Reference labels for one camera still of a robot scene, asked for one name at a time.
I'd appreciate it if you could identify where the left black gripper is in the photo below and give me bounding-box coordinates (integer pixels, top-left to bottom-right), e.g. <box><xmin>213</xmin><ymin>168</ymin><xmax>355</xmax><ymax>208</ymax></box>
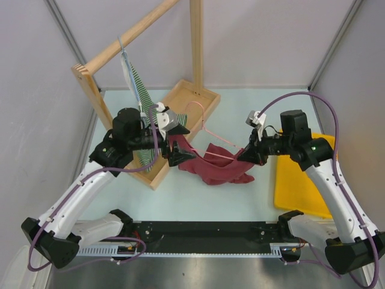
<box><xmin>128</xmin><ymin>123</ymin><xmax>196</xmax><ymax>166</ymax></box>

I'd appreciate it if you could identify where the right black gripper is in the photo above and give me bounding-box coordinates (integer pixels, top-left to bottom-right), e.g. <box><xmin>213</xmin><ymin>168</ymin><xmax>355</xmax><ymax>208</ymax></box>
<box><xmin>238</xmin><ymin>126</ymin><xmax>294</xmax><ymax>166</ymax></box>

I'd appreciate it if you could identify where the pink wire hanger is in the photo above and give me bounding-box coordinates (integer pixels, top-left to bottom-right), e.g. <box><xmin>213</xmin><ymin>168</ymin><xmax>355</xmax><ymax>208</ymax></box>
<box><xmin>185</xmin><ymin>101</ymin><xmax>246</xmax><ymax>159</ymax></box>

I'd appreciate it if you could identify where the red tank top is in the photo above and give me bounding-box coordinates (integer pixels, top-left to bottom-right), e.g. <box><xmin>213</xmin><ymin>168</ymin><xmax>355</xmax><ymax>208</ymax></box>
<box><xmin>178</xmin><ymin>143</ymin><xmax>254</xmax><ymax>185</ymax></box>

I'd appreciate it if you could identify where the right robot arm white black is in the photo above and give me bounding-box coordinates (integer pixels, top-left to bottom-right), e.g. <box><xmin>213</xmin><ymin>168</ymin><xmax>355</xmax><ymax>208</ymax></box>
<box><xmin>237</xmin><ymin>110</ymin><xmax>384</xmax><ymax>275</ymax></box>

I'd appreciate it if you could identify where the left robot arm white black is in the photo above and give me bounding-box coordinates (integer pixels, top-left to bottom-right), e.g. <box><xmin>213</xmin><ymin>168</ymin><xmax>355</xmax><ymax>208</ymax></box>
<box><xmin>21</xmin><ymin>103</ymin><xmax>195</xmax><ymax>269</ymax></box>

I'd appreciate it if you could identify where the blue hanger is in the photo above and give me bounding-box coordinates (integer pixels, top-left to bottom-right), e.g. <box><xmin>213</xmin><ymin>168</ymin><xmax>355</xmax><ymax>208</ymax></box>
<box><xmin>118</xmin><ymin>36</ymin><xmax>148</xmax><ymax>127</ymax></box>

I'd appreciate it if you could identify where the wooden clothes rack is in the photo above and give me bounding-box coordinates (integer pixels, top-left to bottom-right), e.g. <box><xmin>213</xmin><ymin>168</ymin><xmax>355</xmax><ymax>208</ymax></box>
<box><xmin>71</xmin><ymin>0</ymin><xmax>221</xmax><ymax>191</ymax></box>

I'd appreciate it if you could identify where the green striped garment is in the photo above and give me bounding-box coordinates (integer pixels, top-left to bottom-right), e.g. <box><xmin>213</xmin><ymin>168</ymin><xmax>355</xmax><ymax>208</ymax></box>
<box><xmin>130</xmin><ymin>62</ymin><xmax>187</xmax><ymax>172</ymax></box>

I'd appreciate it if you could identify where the yellow plastic tray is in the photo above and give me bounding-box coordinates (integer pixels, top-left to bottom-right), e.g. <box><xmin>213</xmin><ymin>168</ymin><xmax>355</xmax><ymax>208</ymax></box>
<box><xmin>273</xmin><ymin>129</ymin><xmax>337</xmax><ymax>219</ymax></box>

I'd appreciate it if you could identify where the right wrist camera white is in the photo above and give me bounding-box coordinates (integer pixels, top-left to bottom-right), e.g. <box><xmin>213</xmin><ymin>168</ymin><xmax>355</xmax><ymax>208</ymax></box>
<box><xmin>245</xmin><ymin>110</ymin><xmax>266</xmax><ymax>140</ymax></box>

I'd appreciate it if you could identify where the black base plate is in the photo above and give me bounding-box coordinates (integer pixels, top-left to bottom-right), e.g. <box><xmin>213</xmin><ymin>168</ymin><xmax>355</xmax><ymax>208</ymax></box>
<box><xmin>117</xmin><ymin>221</ymin><xmax>299</xmax><ymax>256</ymax></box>

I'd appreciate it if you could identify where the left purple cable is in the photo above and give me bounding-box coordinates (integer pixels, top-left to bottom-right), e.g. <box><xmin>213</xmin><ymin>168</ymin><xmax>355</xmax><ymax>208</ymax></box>
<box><xmin>28</xmin><ymin>107</ymin><xmax>165</xmax><ymax>272</ymax></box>

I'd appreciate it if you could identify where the white cable duct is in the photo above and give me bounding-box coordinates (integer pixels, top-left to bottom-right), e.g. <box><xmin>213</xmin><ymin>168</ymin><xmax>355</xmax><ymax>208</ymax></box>
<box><xmin>77</xmin><ymin>244</ymin><xmax>282</xmax><ymax>258</ymax></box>

